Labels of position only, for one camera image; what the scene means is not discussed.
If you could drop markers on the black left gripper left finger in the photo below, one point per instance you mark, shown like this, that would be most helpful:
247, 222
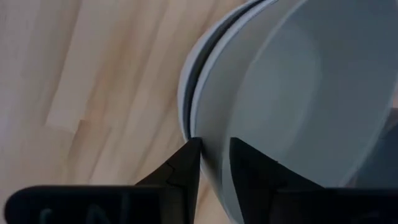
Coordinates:
140, 205

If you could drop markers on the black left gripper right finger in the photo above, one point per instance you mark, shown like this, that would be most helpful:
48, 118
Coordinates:
280, 202

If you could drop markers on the small white bowl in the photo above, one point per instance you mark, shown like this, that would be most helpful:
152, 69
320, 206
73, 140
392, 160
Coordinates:
295, 93

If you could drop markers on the large white bowl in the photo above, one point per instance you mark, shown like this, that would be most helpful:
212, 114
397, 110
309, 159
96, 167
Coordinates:
181, 93

